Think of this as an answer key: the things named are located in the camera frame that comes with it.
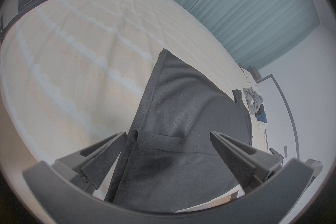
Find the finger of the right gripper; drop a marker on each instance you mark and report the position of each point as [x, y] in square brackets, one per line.
[274, 150]

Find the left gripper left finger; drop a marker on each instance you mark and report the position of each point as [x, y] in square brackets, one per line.
[89, 173]

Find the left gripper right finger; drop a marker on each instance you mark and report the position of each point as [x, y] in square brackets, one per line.
[246, 167]

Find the black T-shirt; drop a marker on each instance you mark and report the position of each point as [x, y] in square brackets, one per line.
[178, 112]

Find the white garment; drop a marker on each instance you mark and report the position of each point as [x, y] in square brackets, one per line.
[263, 127]

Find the dark blue garment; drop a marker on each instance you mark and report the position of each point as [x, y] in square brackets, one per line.
[263, 118]

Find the shiny black garment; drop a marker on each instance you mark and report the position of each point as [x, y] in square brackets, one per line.
[260, 110]

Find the grey garment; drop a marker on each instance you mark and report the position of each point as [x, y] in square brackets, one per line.
[252, 99]

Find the white printed pillow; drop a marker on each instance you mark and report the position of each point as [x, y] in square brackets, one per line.
[249, 78]

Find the grey bedside table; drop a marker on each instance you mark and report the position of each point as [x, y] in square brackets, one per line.
[253, 70]

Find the bed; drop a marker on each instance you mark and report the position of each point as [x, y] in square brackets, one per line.
[65, 60]

